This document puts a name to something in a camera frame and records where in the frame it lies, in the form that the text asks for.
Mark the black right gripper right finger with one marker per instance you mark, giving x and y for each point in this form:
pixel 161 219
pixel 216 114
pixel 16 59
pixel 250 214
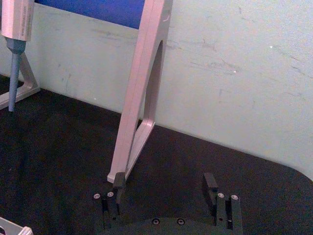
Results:
pixel 210 186

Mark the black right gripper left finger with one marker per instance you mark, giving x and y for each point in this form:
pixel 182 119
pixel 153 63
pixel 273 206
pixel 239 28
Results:
pixel 119 182

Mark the black table cloth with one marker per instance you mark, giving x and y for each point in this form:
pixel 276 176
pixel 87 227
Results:
pixel 61 147

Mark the blue panel of stand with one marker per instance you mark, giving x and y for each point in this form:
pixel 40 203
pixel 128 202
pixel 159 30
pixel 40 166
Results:
pixel 102 9

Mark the silver tool with grey tip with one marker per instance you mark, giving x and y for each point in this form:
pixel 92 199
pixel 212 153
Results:
pixel 17 19

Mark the silver metal stand frame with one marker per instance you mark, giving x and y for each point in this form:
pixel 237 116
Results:
pixel 137 98

